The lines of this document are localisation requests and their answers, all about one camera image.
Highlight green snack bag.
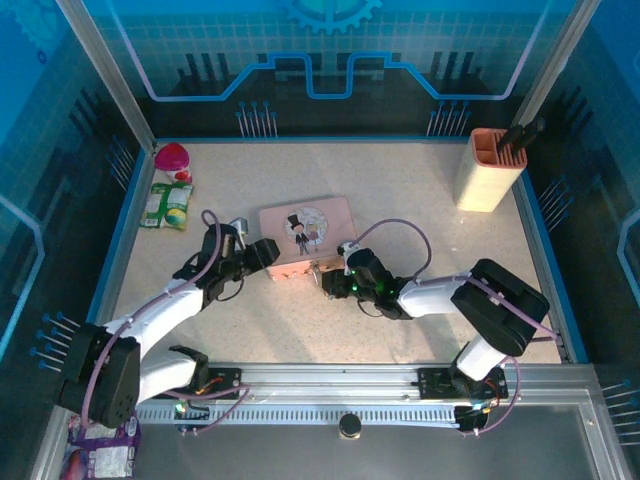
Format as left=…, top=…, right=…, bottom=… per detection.
left=138, top=181, right=195, bottom=232

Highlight pink tin box couple print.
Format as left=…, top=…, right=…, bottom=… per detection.
left=258, top=195, right=359, bottom=284

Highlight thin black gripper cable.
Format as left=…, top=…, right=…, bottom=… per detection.
left=213, top=278, right=247, bottom=302

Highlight black knife handle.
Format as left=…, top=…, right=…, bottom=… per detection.
left=520, top=117, right=547, bottom=150
left=495, top=123, right=527, bottom=153

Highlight white slotted cable duct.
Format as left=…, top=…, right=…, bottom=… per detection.
left=135, top=405, right=464, bottom=430

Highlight beige knife block orange top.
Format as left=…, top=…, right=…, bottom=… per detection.
left=453, top=127, right=529, bottom=213

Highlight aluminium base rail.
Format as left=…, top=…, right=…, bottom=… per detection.
left=199, top=362, right=595, bottom=407

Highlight purple snack bag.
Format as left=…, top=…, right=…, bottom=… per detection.
left=62, top=413, right=142, bottom=480

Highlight aluminium frame post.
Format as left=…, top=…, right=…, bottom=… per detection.
left=54, top=0, right=159, bottom=152
left=514, top=0, right=599, bottom=132

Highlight black round knob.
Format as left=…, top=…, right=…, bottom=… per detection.
left=337, top=413, right=362, bottom=441

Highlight magenta topped toy bottle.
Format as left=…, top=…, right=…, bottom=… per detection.
left=153, top=142, right=194, bottom=185

